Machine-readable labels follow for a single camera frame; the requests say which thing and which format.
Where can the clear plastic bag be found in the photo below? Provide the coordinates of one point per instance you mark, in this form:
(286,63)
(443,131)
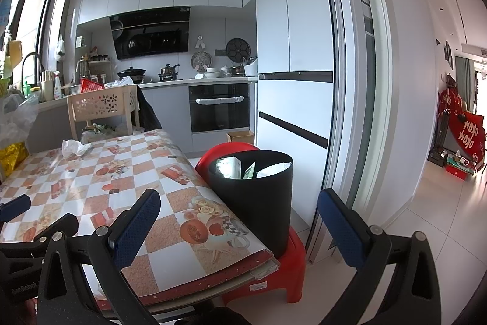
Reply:
(17,119)

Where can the black range hood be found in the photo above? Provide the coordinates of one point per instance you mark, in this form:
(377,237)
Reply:
(152,35)

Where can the round black moulded pan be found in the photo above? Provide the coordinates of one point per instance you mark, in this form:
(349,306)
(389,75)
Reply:
(236,49)

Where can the checkered floral tablecloth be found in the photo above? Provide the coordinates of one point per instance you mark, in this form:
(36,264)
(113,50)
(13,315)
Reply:
(159,188)

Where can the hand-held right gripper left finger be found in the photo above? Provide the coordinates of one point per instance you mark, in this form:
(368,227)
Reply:
(137,222)

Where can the black trash bin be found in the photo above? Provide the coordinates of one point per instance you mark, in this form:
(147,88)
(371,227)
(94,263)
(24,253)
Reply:
(258,214)

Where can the white refrigerator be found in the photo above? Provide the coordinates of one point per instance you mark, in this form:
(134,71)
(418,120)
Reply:
(293,43)

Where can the black built-in oven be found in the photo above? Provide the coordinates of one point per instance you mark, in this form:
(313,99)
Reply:
(218,115)

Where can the black cloth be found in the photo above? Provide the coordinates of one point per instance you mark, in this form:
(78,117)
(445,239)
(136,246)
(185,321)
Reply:
(149,111)

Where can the white sliding door frame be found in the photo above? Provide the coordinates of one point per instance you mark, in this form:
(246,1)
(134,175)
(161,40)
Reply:
(361,81)

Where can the white spray bottle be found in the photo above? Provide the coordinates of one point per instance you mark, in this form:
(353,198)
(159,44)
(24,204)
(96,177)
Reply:
(58,89)

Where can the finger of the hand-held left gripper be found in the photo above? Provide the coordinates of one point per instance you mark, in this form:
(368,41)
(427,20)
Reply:
(61,225)
(13,207)

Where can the cardboard box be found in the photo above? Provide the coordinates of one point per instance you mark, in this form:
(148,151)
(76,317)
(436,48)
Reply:
(240,137)

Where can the round steel steamer rack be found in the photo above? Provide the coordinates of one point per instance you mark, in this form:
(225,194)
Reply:
(201,60)

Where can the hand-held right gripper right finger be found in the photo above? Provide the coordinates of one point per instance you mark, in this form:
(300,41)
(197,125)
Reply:
(341,229)

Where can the gold foil bag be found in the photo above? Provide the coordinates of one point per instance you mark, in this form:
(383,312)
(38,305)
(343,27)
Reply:
(13,159)

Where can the red festive decorations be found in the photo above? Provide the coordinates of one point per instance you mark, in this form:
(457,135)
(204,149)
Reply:
(464,134)

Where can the steel cooking pot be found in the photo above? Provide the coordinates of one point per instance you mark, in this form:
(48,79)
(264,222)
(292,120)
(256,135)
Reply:
(168,73)

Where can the hanging white plastic bag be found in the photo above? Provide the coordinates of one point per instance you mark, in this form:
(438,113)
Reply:
(60,49)

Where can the white rice cooker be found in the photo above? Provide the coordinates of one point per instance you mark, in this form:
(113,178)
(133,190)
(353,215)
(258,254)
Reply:
(251,68)

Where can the red plastic stool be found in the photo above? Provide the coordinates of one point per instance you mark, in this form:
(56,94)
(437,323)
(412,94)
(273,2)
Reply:
(293,271)

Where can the red plastic basket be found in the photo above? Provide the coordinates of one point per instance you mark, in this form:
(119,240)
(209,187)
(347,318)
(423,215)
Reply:
(91,85)

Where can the small green box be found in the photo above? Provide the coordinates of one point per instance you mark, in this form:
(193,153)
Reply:
(250,170)

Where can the crumpled white plastic bag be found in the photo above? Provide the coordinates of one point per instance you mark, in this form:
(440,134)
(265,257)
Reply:
(120,83)

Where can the crumpled white tissue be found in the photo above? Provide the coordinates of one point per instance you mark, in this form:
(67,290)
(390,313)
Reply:
(76,147)

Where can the black kitchen faucet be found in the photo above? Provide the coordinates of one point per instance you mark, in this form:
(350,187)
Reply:
(31,56)

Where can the black wok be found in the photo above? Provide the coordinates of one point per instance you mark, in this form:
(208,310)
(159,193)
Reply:
(131,73)

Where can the beige perforated storage cart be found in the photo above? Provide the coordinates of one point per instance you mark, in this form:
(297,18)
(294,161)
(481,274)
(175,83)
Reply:
(102,104)

